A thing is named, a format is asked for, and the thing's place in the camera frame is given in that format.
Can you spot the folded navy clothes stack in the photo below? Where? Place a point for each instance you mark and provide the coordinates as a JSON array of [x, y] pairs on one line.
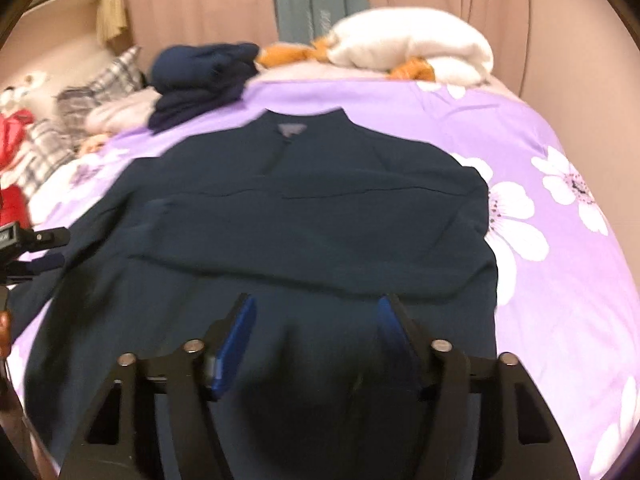
[[195, 80]]

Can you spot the red cloth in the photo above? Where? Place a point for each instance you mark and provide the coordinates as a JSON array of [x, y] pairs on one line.
[[13, 135]]

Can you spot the person's left hand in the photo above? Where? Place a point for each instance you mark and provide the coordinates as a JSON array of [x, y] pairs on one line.
[[5, 333]]

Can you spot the beige quilted blanket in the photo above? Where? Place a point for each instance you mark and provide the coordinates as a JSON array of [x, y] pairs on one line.
[[130, 112]]

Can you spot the grey plaid pillow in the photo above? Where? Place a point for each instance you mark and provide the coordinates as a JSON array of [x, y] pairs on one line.
[[50, 143]]

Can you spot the dark navy zip jacket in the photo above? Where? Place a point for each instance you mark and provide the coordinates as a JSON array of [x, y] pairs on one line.
[[317, 219]]

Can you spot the white orange plush toy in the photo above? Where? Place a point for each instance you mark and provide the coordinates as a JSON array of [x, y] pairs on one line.
[[400, 43]]

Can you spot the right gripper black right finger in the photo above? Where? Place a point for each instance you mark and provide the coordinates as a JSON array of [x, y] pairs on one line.
[[481, 418]]

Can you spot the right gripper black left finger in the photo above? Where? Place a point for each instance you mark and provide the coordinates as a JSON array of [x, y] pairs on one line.
[[151, 418]]

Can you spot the yellow curtain tassel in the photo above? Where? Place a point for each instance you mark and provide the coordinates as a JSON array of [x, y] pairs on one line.
[[112, 25]]

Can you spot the purple floral bed sheet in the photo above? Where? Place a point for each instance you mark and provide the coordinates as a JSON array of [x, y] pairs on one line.
[[567, 304]]

